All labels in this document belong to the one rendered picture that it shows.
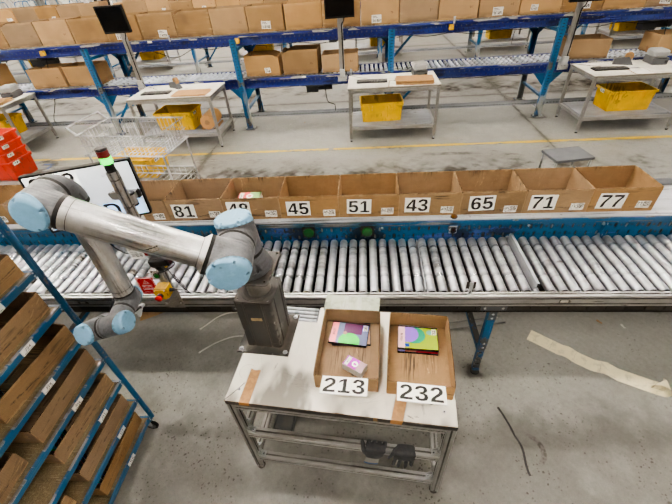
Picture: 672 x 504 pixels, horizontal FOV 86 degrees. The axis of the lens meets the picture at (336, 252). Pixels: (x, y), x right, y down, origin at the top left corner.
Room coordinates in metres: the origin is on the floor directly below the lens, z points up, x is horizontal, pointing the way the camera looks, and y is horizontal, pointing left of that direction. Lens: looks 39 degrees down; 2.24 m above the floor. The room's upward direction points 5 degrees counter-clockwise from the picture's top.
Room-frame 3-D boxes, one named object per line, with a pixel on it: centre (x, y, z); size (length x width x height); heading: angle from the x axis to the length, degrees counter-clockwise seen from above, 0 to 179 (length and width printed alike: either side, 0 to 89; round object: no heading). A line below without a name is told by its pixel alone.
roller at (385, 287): (1.69, -0.29, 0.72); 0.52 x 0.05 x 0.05; 174
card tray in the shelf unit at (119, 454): (0.94, 1.42, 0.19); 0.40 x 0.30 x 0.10; 175
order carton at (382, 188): (2.15, -0.25, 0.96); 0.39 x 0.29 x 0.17; 84
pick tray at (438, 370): (0.99, -0.34, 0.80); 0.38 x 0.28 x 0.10; 168
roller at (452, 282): (1.65, -0.68, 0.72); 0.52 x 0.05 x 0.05; 174
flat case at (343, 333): (1.14, -0.03, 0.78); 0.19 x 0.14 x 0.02; 76
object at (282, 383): (1.04, 0.00, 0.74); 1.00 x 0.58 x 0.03; 78
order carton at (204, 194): (2.28, 0.91, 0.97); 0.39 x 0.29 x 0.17; 84
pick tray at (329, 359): (1.05, -0.03, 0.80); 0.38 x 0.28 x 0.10; 170
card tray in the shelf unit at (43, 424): (0.95, 1.42, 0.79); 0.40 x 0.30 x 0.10; 175
